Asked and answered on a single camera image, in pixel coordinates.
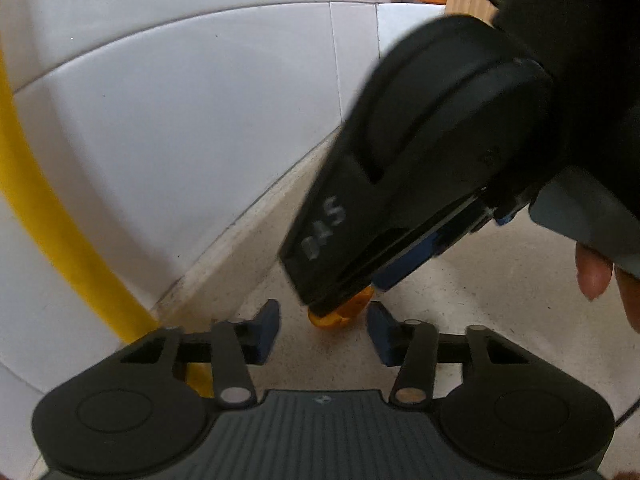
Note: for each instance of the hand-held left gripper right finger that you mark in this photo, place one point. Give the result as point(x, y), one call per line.
point(382, 332)

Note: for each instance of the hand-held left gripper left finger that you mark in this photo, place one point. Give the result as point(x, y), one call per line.
point(267, 330)

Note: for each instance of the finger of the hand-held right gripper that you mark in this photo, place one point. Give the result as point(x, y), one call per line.
point(325, 230)
point(405, 267)

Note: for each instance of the orange carrot piece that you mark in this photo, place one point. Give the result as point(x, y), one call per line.
point(345, 316)

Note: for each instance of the person's right hand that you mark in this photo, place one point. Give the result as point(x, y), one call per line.
point(595, 272)

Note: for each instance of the yellow pipe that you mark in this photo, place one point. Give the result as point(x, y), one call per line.
point(60, 220)

